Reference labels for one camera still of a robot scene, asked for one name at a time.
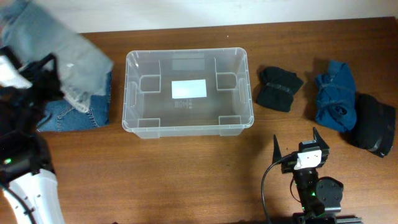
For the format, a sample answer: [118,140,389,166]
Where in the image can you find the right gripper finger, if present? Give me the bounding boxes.
[272,135,282,164]
[313,127,330,151]

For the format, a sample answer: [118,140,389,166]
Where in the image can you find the blue taped sweater bundle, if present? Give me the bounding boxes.
[315,60,357,133]

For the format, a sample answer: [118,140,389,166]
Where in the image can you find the dark blue jeans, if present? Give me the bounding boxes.
[37,72,112,132]

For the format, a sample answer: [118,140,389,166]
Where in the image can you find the light blue jeans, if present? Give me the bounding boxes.
[1,1,113,113]

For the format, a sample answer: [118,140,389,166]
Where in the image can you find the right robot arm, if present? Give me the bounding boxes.
[272,128,344,223]

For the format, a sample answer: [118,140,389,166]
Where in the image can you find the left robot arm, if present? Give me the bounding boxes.
[1,54,65,223]

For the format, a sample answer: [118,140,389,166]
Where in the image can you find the large black taped cloth bundle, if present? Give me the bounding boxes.
[349,94,396,158]

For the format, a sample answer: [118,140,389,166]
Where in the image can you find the small black taped cloth roll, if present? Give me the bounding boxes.
[257,67,303,113]

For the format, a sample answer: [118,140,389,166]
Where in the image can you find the white label in bin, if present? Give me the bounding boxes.
[172,79,207,99]

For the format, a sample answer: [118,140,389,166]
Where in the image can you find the clear plastic storage bin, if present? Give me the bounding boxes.
[122,47,254,139]

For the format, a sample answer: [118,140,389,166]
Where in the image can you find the right black camera cable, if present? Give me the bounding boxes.
[261,154,301,224]

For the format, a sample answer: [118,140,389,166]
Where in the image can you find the black aluminium rail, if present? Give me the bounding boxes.
[293,213,364,224]

